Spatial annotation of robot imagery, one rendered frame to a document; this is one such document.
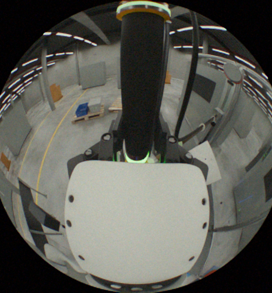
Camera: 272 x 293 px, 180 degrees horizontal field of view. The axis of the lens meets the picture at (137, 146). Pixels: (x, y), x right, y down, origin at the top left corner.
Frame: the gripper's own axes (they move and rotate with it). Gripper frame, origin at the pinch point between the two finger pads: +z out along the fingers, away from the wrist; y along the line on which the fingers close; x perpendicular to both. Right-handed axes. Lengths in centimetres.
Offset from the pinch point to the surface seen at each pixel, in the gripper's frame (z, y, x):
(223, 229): -43, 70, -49
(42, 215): -32, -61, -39
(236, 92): 41, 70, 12
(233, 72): 39, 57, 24
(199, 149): 24, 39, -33
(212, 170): 7, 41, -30
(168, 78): 799, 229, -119
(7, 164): -76, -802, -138
